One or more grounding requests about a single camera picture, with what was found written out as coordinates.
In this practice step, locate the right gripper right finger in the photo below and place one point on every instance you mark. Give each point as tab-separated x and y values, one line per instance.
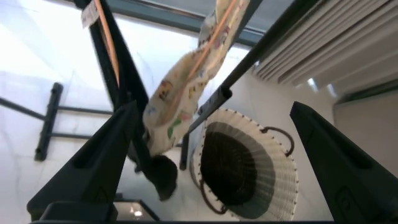
342	186

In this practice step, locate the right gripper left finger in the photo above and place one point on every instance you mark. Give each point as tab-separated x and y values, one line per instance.
87	180

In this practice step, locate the black garment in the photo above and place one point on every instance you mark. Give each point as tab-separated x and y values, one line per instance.
130	77

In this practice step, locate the cream printed garment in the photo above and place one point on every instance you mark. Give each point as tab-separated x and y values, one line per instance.
177	102

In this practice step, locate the white laundry basket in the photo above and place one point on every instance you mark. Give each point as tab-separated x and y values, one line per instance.
248	168

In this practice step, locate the black clothes rack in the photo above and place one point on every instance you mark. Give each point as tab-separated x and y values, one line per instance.
242	65

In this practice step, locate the beige curtain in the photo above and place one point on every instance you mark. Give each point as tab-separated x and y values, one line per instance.
326	40

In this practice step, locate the window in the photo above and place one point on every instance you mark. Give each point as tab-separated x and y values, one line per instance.
186	18

